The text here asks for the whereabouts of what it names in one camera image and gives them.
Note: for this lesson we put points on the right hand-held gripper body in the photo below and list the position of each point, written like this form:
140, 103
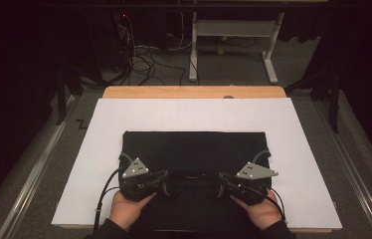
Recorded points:
253, 189

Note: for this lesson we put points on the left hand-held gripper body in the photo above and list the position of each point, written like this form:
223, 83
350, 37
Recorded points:
136, 186

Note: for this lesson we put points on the black knit vest grey trim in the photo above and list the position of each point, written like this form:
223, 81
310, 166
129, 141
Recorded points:
194, 149

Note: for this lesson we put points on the person's right hand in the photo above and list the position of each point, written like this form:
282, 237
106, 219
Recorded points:
263, 214

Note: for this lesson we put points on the person's left hand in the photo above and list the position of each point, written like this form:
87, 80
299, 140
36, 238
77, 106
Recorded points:
124, 210

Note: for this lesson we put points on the white table cover sheet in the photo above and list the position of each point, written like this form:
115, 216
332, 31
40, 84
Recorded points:
194, 114

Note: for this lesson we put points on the wooden table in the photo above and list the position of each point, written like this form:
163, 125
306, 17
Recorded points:
160, 92

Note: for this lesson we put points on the black metal stand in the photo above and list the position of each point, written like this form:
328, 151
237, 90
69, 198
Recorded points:
61, 96
334, 99

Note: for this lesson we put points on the yellow-green ball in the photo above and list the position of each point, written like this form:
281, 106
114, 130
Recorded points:
220, 51
223, 38

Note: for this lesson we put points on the metal floor rail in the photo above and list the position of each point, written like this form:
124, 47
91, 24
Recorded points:
356, 172
31, 176

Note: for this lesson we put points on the white metal desk frame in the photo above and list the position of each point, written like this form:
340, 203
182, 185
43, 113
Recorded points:
233, 28

